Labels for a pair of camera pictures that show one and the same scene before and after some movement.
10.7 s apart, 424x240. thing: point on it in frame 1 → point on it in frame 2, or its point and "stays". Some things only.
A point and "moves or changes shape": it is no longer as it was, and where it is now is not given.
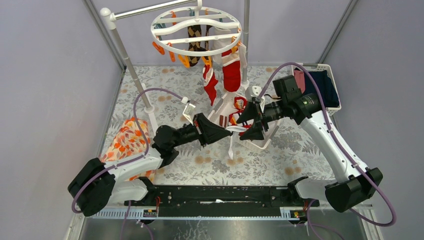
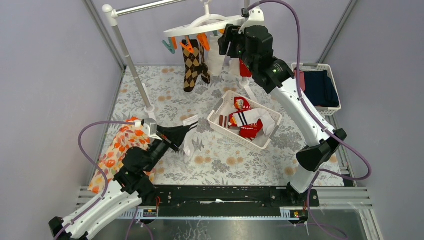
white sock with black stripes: x=235 y=130 moves or changes shape
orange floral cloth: x=130 y=142 stays
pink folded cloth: x=300 y=80 stays
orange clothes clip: x=159 y=48 → x=188 y=45
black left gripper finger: x=206 y=123 → x=170 y=145
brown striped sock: x=223 y=120 stays
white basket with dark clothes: x=323 y=74 stays
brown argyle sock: x=195 y=30 → x=194 y=64
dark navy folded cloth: x=328 y=91 stays
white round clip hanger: x=197 y=31 moves or changes shape
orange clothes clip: x=185 y=60 → x=203 y=39
